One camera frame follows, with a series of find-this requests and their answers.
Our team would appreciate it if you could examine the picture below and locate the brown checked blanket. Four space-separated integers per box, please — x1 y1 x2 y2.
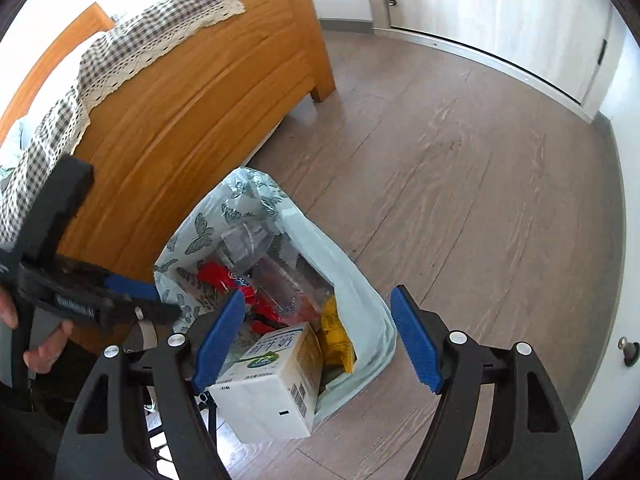
0 0 247 256

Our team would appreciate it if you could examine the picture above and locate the clear plastic bottle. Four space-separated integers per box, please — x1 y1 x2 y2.
250 255 333 318

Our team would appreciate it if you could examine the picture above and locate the white door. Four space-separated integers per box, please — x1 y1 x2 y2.
374 0 617 122
567 20 640 466

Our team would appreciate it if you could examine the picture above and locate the butterfly print plastic bag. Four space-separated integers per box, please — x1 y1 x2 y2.
152 166 398 421

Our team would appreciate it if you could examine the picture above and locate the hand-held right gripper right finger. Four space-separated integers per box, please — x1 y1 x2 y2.
390 285 585 480

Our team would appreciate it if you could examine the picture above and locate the wooden bed frame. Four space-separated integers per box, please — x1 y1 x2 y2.
0 0 337 356

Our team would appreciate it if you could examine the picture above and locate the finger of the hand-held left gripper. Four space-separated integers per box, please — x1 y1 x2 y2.
100 300 182 327
102 274 162 305

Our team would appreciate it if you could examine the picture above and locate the white carton box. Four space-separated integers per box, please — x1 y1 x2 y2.
207 321 325 443

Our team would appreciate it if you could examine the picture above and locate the person's left hand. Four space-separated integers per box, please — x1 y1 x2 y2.
0 287 75 375

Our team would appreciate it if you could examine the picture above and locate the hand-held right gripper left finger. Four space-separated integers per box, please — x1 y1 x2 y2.
52 289 247 480

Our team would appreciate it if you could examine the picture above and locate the grey plastic packaging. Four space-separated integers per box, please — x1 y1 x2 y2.
220 225 281 267

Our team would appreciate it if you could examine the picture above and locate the yellow snack packet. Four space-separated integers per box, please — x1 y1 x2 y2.
320 295 357 373

